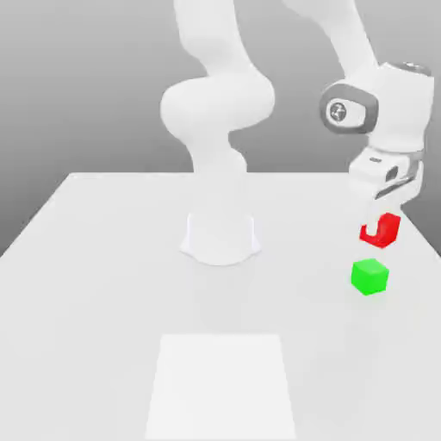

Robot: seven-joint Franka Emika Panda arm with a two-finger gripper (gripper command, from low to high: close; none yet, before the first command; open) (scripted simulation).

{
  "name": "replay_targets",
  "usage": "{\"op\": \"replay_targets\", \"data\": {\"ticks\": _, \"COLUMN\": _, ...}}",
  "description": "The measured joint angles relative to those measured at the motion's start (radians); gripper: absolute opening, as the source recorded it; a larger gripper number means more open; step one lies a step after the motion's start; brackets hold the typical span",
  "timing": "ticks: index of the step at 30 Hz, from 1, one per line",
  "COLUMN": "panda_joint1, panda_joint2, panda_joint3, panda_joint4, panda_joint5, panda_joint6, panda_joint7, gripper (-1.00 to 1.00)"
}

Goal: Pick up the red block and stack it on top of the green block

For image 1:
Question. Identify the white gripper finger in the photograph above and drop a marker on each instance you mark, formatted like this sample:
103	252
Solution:
372	222

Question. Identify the small green cube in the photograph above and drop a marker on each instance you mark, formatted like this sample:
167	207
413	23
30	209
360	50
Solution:
369	276

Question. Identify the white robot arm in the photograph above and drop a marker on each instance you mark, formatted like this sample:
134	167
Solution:
217	103

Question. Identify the small red cube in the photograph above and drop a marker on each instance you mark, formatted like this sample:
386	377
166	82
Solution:
388	230

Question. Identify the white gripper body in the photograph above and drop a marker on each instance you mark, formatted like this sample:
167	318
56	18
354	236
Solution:
410	193

